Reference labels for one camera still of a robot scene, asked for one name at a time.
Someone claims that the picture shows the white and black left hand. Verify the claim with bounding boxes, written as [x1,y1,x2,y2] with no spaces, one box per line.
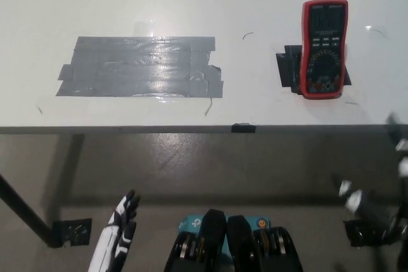
[87,189,142,272]

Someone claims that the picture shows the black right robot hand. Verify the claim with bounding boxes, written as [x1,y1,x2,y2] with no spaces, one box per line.
[331,112,408,244]

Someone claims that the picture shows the red digital multimeter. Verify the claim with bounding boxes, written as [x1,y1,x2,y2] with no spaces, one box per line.
[299,0,349,100]

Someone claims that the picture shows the black robot body teal tops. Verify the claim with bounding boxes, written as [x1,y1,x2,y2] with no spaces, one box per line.
[164,208,303,272]

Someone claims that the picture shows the black floor tape patch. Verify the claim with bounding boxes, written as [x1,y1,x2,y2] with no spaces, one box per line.
[50,218,93,247]
[343,219,393,247]

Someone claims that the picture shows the black table leg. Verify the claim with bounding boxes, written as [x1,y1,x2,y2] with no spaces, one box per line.
[0,173,61,249]

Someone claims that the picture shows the small black tape strip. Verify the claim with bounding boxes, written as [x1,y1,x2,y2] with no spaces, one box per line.
[231,122,257,134]

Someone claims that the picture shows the grey duct tape patch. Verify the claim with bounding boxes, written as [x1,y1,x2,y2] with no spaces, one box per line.
[55,35,224,99]

